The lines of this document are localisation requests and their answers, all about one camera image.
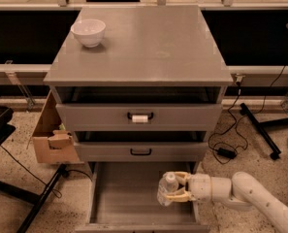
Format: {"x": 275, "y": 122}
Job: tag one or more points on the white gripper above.
{"x": 200, "y": 185}

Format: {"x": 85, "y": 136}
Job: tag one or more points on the clear plastic bottle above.
{"x": 166, "y": 185}

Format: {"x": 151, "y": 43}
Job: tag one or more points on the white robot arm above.
{"x": 241, "y": 192}

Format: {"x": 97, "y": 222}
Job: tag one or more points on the grey open bottom drawer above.
{"x": 124, "y": 200}

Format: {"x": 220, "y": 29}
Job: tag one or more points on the grey middle drawer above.
{"x": 141, "y": 152}

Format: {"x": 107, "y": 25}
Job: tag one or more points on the grey drawer cabinet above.
{"x": 150, "y": 55}

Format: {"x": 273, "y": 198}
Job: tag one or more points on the grey top drawer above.
{"x": 117, "y": 117}

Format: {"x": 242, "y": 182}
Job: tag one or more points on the black floor stand bar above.
{"x": 275, "y": 150}

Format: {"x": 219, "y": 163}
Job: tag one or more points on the brown cardboard box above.
{"x": 52, "y": 143}

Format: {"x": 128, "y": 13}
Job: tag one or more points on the white ceramic bowl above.
{"x": 89, "y": 32}

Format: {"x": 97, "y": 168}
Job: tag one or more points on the black stand left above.
{"x": 19, "y": 167}

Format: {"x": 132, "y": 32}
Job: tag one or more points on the white tape on handle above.
{"x": 139, "y": 118}

